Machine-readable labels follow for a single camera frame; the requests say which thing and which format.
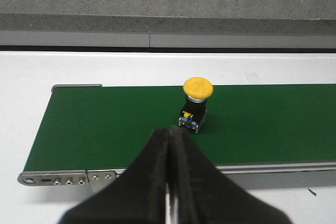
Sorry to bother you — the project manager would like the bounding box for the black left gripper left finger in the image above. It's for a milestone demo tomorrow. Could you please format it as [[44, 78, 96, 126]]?
[[60, 128, 170, 223]]

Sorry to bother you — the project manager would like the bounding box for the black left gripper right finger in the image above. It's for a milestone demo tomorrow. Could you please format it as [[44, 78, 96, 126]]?
[[170, 127, 291, 223]]

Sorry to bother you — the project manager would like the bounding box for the green conveyor belt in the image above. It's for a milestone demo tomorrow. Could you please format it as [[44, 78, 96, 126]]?
[[24, 84, 335, 172]]

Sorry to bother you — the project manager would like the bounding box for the small black screw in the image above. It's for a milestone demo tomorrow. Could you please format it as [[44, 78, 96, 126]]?
[[307, 188, 317, 196]]

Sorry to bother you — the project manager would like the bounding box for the grey stone counter slab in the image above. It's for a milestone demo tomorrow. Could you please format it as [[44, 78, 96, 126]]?
[[1, 0, 335, 36]]

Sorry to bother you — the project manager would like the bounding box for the aluminium conveyor frame rail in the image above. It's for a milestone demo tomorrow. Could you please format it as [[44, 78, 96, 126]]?
[[18, 161, 335, 193]]

